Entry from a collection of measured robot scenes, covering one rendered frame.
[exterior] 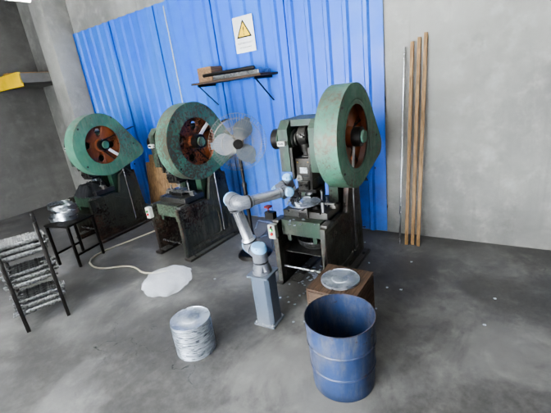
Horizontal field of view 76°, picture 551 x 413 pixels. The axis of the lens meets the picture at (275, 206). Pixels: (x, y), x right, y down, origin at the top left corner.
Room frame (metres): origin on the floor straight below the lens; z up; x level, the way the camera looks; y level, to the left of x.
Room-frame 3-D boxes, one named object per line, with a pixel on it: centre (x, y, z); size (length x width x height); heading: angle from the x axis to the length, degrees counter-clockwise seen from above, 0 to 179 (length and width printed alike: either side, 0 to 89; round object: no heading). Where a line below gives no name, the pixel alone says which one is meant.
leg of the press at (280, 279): (3.32, -0.19, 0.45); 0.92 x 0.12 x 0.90; 145
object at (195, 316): (2.19, 0.73, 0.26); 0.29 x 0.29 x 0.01
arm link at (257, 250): (2.41, 0.17, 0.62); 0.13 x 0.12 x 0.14; 27
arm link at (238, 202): (2.46, 0.08, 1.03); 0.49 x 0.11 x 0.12; 117
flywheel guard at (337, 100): (2.94, -0.67, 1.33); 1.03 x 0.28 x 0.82; 145
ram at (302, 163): (3.02, -0.31, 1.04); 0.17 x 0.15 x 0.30; 145
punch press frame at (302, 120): (3.17, -0.42, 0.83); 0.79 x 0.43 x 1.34; 145
